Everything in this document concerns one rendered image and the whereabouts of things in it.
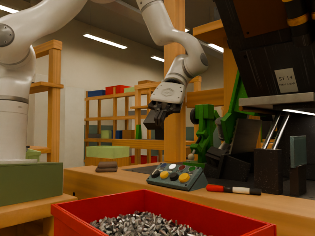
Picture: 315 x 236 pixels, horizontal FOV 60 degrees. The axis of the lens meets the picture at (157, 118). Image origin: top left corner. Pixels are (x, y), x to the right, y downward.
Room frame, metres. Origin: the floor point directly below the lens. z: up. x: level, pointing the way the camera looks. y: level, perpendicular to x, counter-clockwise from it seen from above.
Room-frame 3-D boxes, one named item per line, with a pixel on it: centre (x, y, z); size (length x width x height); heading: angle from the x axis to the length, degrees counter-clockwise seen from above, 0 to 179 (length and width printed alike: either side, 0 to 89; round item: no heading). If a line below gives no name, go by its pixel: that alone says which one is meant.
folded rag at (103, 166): (1.06, 0.19, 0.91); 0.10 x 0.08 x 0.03; 7
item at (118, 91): (7.25, 1.01, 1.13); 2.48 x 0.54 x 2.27; 51
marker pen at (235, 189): (0.68, -0.19, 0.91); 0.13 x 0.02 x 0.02; 67
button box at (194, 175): (0.78, -0.05, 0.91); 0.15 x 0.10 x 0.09; 46
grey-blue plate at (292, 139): (0.68, -0.35, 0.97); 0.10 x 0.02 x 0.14; 136
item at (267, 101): (0.73, -0.38, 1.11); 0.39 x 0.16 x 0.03; 136
